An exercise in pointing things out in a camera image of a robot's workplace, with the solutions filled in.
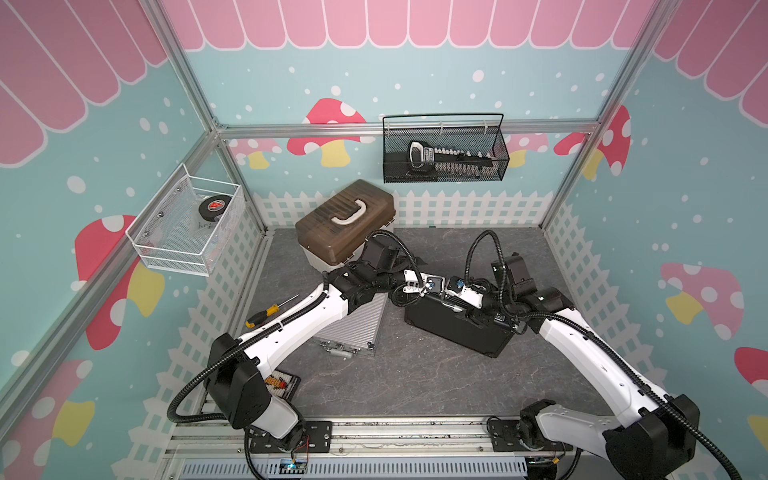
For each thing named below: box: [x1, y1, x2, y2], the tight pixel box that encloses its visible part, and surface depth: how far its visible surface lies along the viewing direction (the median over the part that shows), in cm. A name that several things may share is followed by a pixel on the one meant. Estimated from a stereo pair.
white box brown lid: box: [295, 179, 396, 272], surface depth 99 cm
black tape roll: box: [198, 194, 232, 222], surface depth 81 cm
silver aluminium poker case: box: [314, 292, 389, 357], surface depth 89 cm
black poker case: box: [404, 295, 515, 358], surface depth 77 cm
